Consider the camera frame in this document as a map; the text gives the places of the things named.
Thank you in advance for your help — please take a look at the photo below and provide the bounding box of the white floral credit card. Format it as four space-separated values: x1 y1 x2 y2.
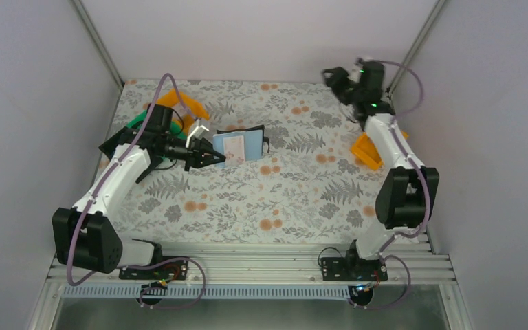
223 135 245 167

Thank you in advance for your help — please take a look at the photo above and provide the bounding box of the black card holder wallet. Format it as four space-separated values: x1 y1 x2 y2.
212 125 270 168

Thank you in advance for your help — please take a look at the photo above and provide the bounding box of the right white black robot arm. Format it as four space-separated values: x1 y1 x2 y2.
322 59 439 267

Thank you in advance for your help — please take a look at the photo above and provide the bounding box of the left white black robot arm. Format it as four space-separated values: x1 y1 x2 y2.
52 105 226 276

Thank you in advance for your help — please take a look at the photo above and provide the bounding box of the black bin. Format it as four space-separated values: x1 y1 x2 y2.
98 126 163 184

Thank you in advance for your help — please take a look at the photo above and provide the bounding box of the orange bin right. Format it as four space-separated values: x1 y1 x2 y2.
350 127 415 171

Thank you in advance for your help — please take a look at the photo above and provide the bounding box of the orange bin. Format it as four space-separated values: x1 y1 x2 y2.
156 89 210 136
350 127 415 171

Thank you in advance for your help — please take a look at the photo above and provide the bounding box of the orange bin back left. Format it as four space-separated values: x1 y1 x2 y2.
156 89 210 136

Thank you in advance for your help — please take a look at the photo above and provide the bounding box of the green bin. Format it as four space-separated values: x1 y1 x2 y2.
126 107 188 142

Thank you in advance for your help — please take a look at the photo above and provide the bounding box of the floral patterned table mat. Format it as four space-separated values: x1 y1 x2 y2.
111 80 387 245

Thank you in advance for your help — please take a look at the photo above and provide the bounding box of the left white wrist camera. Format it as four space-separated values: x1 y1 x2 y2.
186 118 210 149

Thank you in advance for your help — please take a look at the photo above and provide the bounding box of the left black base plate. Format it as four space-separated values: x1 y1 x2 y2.
119 256 189 281

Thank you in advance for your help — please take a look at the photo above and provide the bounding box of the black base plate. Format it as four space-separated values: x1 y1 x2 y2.
119 256 189 281
320 257 388 282

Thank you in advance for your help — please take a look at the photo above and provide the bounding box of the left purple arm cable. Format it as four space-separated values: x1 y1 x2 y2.
65 72 206 311

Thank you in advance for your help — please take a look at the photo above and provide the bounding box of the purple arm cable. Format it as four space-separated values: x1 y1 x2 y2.
65 72 206 311
349 60 431 311

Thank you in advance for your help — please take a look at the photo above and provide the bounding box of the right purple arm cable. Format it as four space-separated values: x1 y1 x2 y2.
349 60 431 311

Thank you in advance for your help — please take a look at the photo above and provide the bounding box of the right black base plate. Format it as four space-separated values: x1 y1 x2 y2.
320 257 388 282

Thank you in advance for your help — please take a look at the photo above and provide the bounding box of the aluminium rail frame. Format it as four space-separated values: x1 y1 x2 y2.
30 241 471 329

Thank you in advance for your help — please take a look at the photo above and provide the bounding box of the grey slotted cable duct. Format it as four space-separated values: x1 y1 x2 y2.
61 283 349 300

